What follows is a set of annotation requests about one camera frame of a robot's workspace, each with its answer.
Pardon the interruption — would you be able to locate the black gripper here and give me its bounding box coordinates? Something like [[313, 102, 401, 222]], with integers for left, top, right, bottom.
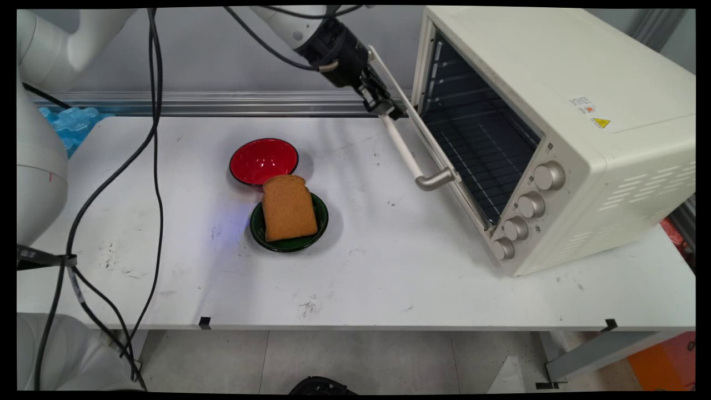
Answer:
[[294, 18, 408, 121]]

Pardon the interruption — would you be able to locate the glass oven door with handle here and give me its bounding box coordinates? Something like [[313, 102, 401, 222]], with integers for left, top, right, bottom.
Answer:
[[365, 44, 494, 232]]

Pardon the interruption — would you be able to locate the red bowl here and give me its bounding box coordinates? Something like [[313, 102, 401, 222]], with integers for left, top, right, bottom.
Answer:
[[229, 138, 299, 187]]

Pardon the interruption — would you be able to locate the dark green plate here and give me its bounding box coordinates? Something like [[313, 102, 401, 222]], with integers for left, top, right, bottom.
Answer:
[[249, 192, 329, 253]]

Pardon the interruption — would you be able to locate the brown bread slice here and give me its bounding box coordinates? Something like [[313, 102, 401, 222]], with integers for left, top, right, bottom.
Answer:
[[261, 174, 319, 242]]

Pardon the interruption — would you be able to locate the silver oven knob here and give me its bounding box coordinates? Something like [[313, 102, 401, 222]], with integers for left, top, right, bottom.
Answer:
[[534, 161, 566, 191], [518, 191, 547, 219], [492, 237, 516, 261], [503, 216, 530, 242]]

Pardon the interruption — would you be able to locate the cream toaster oven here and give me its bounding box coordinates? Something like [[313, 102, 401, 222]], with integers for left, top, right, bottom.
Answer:
[[411, 7, 696, 277]]

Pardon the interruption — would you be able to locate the black round object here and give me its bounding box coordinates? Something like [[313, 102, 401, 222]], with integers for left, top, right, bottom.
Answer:
[[288, 376, 357, 396]]

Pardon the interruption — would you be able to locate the blue bubble wrap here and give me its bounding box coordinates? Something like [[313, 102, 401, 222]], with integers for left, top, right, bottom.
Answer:
[[38, 107, 114, 159]]

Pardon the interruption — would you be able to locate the red crumpled bag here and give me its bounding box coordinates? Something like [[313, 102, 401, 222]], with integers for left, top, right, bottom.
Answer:
[[660, 218, 696, 272]]

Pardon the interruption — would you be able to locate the grey table leg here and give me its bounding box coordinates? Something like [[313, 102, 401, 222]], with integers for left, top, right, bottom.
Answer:
[[546, 332, 677, 384]]

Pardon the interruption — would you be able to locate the orange box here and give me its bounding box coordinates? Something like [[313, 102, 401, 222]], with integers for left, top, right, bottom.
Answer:
[[628, 332, 696, 392]]

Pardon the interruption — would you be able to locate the metal wire oven rack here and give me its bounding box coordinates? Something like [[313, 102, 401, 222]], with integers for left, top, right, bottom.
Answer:
[[425, 108, 539, 223]]

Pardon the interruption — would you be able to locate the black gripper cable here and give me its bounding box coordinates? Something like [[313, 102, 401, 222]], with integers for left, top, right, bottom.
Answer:
[[224, 7, 339, 73]]

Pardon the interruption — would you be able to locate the aluminium profile rail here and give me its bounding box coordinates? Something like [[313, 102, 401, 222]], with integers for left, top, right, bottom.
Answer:
[[33, 91, 414, 118]]

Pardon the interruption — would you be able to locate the thin black cable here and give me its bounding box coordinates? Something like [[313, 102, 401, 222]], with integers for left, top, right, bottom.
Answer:
[[119, 131, 166, 356]]

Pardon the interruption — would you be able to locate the thick black cable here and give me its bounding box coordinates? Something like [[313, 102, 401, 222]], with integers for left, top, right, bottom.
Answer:
[[33, 8, 164, 391]]

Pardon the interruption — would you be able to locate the short black cable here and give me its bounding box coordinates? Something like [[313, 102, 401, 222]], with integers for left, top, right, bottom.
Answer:
[[21, 82, 72, 110]]

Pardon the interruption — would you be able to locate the black cable with white label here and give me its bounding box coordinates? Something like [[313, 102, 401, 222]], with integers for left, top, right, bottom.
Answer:
[[66, 266, 148, 391]]

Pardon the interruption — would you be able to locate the black cable strap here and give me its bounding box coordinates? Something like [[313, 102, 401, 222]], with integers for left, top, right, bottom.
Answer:
[[17, 244, 78, 272]]

